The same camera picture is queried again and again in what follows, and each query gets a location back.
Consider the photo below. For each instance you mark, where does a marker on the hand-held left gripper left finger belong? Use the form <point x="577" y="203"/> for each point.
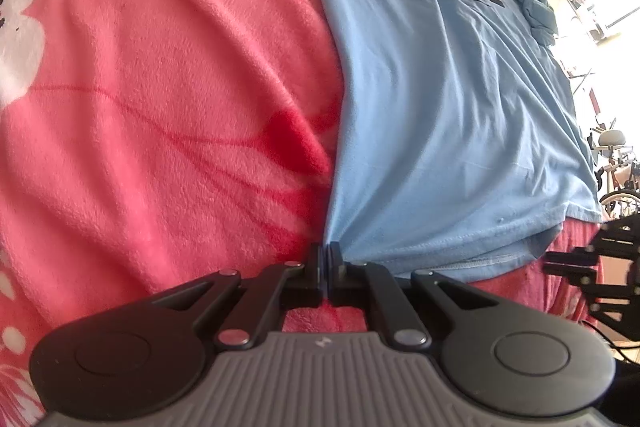
<point x="315" y="269"/>

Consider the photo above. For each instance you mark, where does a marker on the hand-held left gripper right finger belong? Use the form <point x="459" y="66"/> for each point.
<point x="337" y="269"/>

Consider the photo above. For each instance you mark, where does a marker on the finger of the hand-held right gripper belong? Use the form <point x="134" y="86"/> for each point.
<point x="570" y="256"/>
<point x="567" y="271"/>

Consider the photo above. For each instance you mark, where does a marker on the light blue printed t-shirt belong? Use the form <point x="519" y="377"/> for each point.
<point x="450" y="107"/>

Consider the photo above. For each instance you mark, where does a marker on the bicycle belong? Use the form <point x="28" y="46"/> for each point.
<point x="620" y="194"/>

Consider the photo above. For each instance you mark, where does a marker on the pink floral blanket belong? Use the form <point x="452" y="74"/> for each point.
<point x="150" y="107"/>

